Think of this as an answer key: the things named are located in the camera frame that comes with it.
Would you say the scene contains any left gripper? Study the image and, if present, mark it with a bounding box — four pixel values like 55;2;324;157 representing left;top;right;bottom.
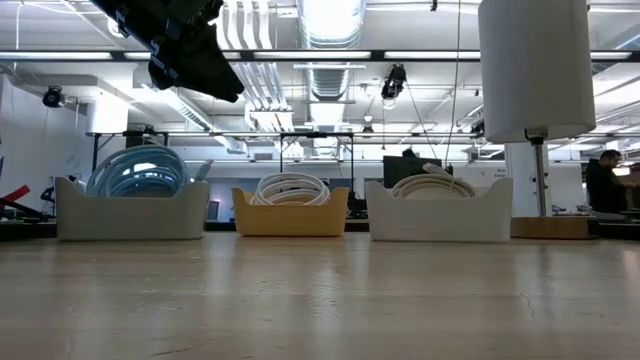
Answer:
89;0;246;104

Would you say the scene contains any black ceiling spotlight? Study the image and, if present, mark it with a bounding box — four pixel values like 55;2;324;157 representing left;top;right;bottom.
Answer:
41;85;65;109
380;63;408;102

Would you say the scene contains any grey plastic bin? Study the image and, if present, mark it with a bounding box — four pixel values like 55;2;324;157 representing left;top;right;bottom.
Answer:
54;176;212;243

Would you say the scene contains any orange plastic bin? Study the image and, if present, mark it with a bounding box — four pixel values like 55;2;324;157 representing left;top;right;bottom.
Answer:
230;186;350;238

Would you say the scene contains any black computer monitor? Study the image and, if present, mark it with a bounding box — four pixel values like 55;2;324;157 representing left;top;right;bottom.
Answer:
382;155;445;190

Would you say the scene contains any white plastic bin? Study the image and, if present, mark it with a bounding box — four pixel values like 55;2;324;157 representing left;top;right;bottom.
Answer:
364;177;515;244

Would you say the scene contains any table lamp with white shade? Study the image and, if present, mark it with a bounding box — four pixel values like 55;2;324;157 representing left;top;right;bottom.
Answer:
477;0;600;241

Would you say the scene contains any person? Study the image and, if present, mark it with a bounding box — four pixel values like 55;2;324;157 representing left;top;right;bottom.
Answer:
585;148;632;216

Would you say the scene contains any black overhead light rail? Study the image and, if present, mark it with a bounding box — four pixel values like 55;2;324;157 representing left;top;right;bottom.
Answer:
0;48;640;63

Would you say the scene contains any black metal table frame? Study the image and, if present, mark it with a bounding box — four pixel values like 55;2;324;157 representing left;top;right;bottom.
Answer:
91;129;355;194

